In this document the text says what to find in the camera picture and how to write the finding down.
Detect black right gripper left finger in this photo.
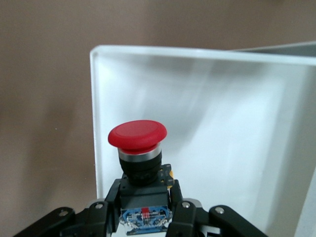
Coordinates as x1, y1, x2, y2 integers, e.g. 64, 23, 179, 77
14, 179, 122, 237

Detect white plastic drawer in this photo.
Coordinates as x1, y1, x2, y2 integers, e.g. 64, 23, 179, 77
89, 44, 316, 237

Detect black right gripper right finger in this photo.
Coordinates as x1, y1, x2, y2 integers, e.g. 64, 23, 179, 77
167, 180, 269, 237

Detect red mushroom push button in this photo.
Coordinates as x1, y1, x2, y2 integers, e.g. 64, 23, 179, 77
108, 120, 175, 235

